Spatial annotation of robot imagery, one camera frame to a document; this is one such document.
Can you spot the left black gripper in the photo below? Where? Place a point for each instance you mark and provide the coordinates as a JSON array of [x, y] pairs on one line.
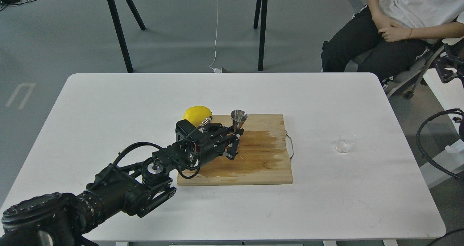
[[202, 144]]

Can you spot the steel double jigger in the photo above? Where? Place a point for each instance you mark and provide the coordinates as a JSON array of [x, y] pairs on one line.
[[238, 119]]

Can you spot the clear glass measuring cup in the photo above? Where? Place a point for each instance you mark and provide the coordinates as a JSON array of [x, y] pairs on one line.
[[346, 140]]

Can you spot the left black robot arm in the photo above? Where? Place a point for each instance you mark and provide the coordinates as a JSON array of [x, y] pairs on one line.
[[136, 183]]

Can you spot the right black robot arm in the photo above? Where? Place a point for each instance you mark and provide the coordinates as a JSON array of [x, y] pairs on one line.
[[445, 80]]

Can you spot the person's hands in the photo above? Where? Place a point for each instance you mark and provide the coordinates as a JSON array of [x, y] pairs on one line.
[[389, 29]]

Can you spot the yellow lemon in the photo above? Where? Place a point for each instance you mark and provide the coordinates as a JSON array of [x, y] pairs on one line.
[[197, 114]]

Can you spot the wooden cutting board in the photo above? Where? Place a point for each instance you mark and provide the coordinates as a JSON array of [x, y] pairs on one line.
[[262, 157]]

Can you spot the seated person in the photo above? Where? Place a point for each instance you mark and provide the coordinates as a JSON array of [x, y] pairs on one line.
[[430, 20]]

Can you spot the office chair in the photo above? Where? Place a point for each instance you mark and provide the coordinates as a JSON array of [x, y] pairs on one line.
[[406, 82]]

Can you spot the white side table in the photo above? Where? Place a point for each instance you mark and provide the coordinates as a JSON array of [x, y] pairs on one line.
[[445, 132]]

